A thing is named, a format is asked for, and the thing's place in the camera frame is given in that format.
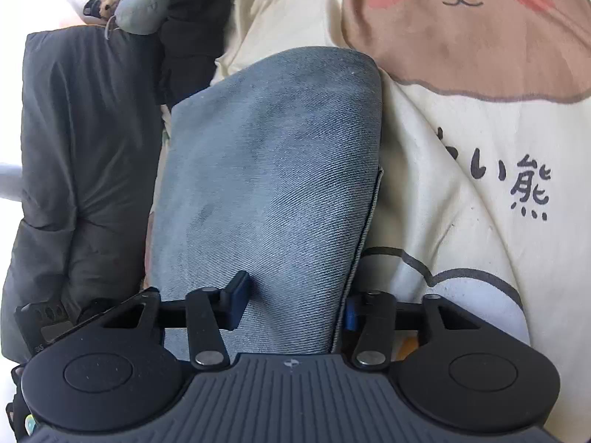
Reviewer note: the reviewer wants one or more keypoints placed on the black garment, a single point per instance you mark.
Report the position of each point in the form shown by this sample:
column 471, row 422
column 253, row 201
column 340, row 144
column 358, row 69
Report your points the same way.
column 194, row 46

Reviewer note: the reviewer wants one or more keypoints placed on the small brown teddy bear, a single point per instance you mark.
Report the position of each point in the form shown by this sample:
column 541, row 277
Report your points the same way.
column 108, row 4

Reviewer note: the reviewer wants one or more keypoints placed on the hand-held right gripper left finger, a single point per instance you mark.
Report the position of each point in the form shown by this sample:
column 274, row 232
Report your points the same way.
column 240, row 300

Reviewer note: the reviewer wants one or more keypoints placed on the cream bear-print bedsheet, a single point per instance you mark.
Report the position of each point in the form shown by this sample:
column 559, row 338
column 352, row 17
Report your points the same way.
column 485, row 157

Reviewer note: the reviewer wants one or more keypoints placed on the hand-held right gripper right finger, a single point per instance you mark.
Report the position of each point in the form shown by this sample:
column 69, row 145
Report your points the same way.
column 351, row 317

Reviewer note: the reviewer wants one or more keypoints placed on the blue denim pants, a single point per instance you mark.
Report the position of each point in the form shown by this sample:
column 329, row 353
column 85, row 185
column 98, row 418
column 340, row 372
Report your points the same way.
column 277, row 184

